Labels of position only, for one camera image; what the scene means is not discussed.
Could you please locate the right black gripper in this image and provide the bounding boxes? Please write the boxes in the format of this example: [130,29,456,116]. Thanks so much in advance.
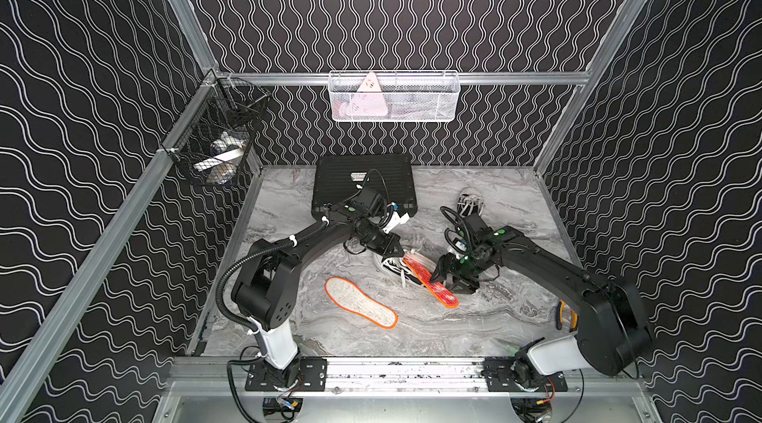
[425,247,490,291]

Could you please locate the black white sneaker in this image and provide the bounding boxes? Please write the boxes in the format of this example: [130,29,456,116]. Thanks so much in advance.
[372,248,436,289]
[456,187,484,217]

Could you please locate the red patterned insole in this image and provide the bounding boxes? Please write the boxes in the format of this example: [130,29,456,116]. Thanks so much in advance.
[403,250,460,309]

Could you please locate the white insole orange edge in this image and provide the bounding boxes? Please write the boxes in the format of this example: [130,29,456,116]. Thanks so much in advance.
[325,277,399,330]

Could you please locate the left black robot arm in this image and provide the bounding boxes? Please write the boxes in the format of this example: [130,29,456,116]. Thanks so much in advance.
[214,185,405,389]

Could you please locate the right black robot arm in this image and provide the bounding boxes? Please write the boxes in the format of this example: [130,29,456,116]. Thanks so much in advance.
[432,206,655,389]

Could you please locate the black plastic tool case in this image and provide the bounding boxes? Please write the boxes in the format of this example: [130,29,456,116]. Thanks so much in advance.
[311,153,418,219]

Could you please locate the pink triangular card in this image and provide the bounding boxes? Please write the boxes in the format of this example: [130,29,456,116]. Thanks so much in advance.
[348,72,389,117]

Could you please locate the white items in black basket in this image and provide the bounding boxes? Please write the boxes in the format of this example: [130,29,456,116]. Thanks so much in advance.
[194,131,249,185]

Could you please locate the yellow handled pliers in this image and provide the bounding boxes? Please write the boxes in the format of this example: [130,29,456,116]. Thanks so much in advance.
[554,300,579,333]

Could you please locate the white wire basket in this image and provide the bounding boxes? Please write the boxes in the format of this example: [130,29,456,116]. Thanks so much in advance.
[327,70,462,123]

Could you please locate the black wire basket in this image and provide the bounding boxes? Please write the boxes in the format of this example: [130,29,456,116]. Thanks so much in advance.
[169,77,273,188]

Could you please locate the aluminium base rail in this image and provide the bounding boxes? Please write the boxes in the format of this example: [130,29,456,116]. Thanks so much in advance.
[165,354,647,398]

